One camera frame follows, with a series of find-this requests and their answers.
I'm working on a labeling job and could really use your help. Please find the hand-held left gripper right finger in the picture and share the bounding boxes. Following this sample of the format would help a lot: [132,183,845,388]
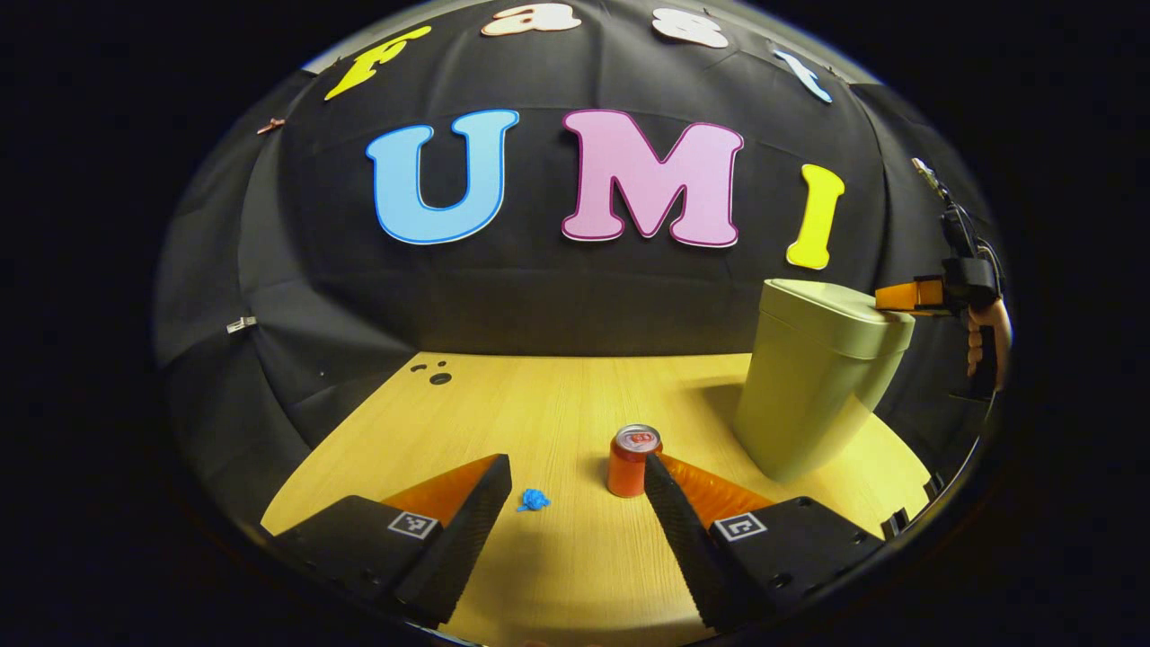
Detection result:
[642,451,888,632]

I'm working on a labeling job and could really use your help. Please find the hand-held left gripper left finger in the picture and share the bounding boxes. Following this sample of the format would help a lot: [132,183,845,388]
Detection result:
[268,453,513,630]

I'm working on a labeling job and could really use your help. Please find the orange pop can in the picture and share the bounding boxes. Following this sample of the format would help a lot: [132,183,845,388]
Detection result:
[607,424,664,499]

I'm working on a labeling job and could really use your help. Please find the pale green desktop garbage bin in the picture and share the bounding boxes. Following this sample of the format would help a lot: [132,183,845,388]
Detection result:
[734,278,916,484]

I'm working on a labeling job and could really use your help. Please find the wooden desktop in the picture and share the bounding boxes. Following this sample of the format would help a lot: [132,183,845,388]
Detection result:
[261,350,933,646]

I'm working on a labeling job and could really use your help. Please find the black backdrop cloth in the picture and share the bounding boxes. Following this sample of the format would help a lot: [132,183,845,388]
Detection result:
[153,0,998,531]

